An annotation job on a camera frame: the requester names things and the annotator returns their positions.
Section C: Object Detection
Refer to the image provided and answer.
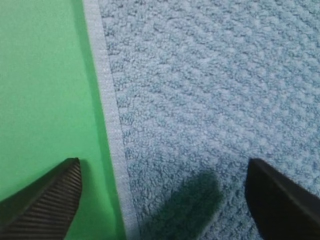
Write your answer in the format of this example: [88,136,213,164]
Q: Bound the blue waffle-weave towel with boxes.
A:
[83,0,320,240]

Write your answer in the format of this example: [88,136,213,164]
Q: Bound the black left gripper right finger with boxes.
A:
[245,158,320,240]

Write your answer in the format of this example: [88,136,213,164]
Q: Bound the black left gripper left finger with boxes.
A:
[0,158,83,240]

